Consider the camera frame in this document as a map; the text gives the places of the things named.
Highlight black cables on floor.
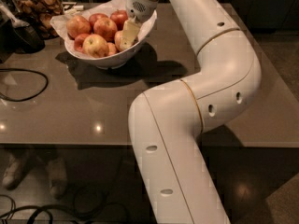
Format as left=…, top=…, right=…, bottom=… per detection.
left=0, top=149, right=130, bottom=224

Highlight white shoe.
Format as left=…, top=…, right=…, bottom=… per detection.
left=2, top=151, right=30, bottom=189
left=47, top=158, right=67, bottom=199

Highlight yellow red apple front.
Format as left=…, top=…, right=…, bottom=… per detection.
left=82, top=34, right=109, bottom=58

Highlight left white shoe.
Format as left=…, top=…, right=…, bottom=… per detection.
left=2, top=151, right=30, bottom=189

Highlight right white shoe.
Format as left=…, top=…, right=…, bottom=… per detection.
left=47, top=158, right=67, bottom=199

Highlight glass jar of cookies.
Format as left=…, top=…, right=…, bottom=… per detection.
left=13, top=0, right=64, bottom=39

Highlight white paper bowl liner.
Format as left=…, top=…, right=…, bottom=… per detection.
left=50, top=0, right=157, bottom=44

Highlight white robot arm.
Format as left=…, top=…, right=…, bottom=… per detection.
left=126, top=0, right=262, bottom=224

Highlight red apple back middle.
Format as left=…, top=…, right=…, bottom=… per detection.
left=89, top=13, right=107, bottom=27

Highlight red apple centre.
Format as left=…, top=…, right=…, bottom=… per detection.
left=93, top=18, right=118, bottom=42

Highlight black round appliance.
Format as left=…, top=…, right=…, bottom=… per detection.
left=12, top=17, right=45, bottom=53

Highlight black cable on table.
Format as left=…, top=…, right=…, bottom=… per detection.
left=0, top=68, right=50, bottom=103

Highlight small white box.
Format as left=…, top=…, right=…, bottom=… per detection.
left=73, top=6, right=84, bottom=11

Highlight small red apple left front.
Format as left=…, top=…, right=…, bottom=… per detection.
left=74, top=34, right=89, bottom=53

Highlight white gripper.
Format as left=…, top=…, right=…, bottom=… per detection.
left=120, top=0, right=159, bottom=51

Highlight white ceramic bowl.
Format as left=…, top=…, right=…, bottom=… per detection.
left=64, top=0, right=158, bottom=70

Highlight small apple front right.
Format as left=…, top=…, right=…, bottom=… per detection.
left=107, top=42, right=119, bottom=56

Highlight dark red apple back right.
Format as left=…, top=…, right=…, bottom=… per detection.
left=110, top=10, right=128, bottom=30

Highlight red apple left back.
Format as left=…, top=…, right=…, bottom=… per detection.
left=66, top=15, right=92, bottom=38

